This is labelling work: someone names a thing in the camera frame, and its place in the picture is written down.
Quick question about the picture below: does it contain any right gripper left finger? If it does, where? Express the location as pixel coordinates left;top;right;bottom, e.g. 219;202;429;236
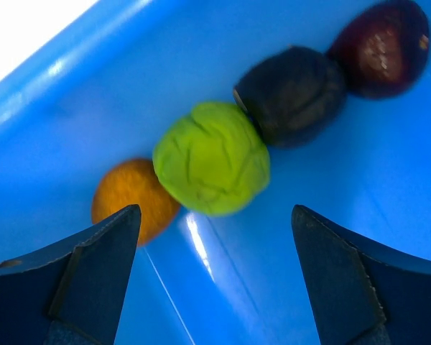
0;205;141;344

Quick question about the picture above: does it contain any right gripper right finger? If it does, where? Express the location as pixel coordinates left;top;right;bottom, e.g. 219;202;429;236
292;205;431;344

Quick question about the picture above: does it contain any bumpy green fruit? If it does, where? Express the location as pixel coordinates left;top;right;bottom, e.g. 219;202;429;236
152;101;270;216

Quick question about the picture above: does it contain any blue plastic bin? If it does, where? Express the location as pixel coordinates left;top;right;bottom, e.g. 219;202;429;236
0;1;431;344

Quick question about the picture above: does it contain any brown kiwi fruit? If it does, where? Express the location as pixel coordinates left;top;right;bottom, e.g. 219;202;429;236
91;158;181;247

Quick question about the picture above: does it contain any dark avocado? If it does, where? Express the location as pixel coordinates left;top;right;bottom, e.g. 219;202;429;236
233;46;347;148

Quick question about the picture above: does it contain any dark red plum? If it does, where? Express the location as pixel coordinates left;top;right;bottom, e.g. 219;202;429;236
326;1;431;99

